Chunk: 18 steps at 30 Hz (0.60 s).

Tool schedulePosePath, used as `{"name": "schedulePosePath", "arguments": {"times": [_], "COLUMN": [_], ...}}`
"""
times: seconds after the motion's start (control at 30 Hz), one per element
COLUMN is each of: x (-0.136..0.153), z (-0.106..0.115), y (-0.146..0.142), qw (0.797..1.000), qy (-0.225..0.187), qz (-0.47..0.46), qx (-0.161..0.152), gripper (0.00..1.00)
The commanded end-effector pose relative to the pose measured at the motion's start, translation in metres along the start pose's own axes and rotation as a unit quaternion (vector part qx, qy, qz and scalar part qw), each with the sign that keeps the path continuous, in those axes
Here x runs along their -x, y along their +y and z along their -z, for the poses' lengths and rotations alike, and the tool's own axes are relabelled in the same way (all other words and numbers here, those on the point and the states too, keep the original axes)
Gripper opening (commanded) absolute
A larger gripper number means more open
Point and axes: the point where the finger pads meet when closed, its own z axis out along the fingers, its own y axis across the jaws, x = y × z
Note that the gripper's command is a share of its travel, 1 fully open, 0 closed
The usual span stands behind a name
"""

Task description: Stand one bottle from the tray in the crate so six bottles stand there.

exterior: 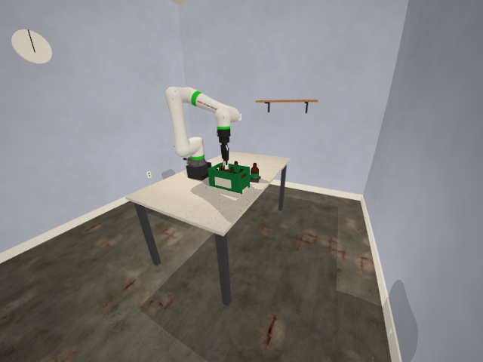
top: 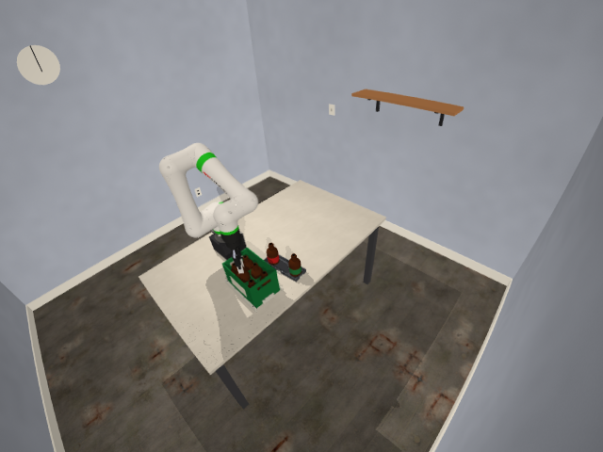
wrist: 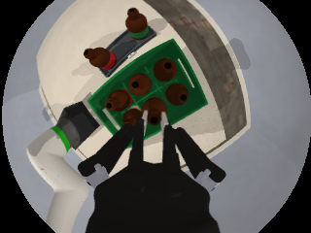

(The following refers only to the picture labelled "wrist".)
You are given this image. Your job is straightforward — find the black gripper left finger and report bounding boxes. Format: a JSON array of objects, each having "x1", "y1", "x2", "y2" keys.
[{"x1": 78, "y1": 111, "x2": 148, "y2": 197}]

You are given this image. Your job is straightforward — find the brown glass bottle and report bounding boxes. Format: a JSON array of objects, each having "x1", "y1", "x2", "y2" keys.
[
  {"x1": 84, "y1": 47, "x2": 117, "y2": 70},
  {"x1": 105, "y1": 88, "x2": 133, "y2": 112},
  {"x1": 154, "y1": 58, "x2": 177, "y2": 83},
  {"x1": 142, "y1": 95, "x2": 167, "y2": 125},
  {"x1": 122, "y1": 105, "x2": 142, "y2": 126},
  {"x1": 128, "y1": 73, "x2": 152, "y2": 96},
  {"x1": 125, "y1": 8, "x2": 149, "y2": 40}
]

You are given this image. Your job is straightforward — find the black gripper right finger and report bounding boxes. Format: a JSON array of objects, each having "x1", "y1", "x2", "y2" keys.
[{"x1": 160, "y1": 112, "x2": 226, "y2": 198}]

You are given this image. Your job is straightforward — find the green bottle crate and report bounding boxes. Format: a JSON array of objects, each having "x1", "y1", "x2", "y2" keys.
[{"x1": 87, "y1": 39, "x2": 208, "y2": 135}]

